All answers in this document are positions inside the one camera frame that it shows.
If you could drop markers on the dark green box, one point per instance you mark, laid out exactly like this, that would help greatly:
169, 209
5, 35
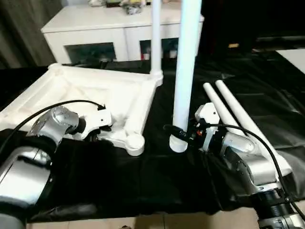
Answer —
113, 4

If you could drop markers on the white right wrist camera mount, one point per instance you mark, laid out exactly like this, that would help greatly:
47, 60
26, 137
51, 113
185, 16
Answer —
207, 114

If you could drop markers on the small yellow box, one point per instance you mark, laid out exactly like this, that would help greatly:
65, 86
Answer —
233, 45

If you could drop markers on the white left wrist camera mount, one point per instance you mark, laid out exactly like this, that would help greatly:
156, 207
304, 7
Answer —
97, 119

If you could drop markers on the white plastic table top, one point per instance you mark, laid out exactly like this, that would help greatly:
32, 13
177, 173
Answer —
83, 88

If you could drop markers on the white flat board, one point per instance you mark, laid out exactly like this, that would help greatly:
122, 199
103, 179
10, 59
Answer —
293, 58

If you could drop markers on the white plastic table leg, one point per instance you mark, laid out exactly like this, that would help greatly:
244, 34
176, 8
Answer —
240, 107
156, 35
216, 100
187, 59

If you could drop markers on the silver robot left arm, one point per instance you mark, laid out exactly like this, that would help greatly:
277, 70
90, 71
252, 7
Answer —
54, 124

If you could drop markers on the white cabinet with glass doors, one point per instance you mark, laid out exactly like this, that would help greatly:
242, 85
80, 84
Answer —
95, 31

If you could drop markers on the black work mat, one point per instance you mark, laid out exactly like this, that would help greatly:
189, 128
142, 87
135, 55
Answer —
143, 179

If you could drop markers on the grey curtain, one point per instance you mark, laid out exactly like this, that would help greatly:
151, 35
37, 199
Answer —
21, 31

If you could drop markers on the white mug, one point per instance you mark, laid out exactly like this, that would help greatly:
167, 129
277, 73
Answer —
145, 56

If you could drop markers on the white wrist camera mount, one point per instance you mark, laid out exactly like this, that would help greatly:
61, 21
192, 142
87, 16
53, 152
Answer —
97, 119
207, 114

